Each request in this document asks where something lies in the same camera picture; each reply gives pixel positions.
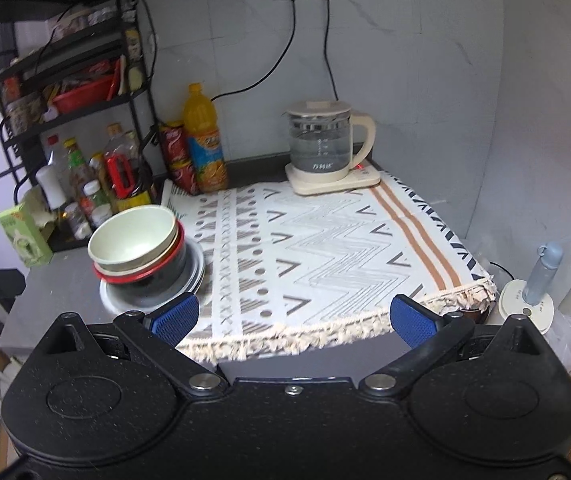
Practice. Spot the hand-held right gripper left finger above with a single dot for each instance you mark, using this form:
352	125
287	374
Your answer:
175	317

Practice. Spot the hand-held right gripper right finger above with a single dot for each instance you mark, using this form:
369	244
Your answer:
413	325

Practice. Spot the red and black bowl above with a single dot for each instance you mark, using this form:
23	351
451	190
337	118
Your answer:
165	280

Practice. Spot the white plate gold rim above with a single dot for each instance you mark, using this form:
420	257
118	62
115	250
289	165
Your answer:
125	307

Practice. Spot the pale green bowl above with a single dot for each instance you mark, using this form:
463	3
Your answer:
175	249
130	240

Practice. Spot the green carton box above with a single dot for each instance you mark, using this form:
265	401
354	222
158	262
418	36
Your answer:
25	240

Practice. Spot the black metal rack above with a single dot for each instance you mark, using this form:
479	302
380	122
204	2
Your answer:
62	242

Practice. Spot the clear spice jar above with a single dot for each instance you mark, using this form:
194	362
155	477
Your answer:
77	222

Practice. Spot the white plastic bottle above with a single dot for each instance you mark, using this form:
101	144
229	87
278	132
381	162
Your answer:
51	187

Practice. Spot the patterned fringed table cloth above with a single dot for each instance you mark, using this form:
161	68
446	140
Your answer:
315	250

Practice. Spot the red label jar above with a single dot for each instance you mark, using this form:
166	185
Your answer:
91	197

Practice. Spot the light blue bottle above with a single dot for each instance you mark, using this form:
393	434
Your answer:
540	275

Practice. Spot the red snack can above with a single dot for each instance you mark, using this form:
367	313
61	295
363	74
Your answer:
184	177
173	142

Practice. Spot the clear bottle red cap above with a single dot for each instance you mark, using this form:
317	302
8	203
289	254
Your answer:
55	152

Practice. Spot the oil bottle yellow cap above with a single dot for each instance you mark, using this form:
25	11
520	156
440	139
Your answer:
77	165

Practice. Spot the cream kettle base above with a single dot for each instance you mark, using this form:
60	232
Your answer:
330	182

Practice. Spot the orange juice bottle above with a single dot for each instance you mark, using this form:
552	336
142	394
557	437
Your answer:
205	155

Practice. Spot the clear bottle orange cap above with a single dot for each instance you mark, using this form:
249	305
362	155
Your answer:
118	142

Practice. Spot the red plastic basket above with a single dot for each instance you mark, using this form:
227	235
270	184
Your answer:
80	97

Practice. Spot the glass electric kettle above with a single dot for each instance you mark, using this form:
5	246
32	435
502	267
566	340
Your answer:
320	140

